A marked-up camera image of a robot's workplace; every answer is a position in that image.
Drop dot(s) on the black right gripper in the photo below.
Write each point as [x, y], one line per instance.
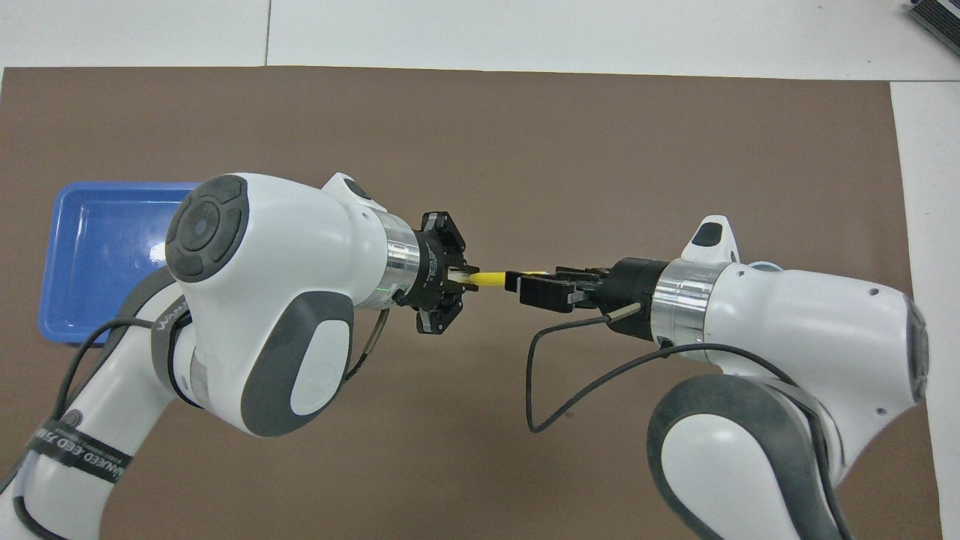
[630, 296]

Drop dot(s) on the brown table mat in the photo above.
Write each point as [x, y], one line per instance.
[525, 135]

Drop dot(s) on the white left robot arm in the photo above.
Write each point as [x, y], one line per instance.
[300, 247]

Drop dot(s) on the blue plastic tray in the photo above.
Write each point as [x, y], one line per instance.
[97, 262]

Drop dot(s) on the yellow marker pen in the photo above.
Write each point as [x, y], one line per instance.
[491, 278]

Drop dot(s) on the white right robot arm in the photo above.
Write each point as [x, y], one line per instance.
[810, 322]

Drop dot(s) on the grey ribbed device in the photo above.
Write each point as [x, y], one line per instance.
[937, 19]

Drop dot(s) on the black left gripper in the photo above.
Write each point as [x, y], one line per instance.
[429, 274]

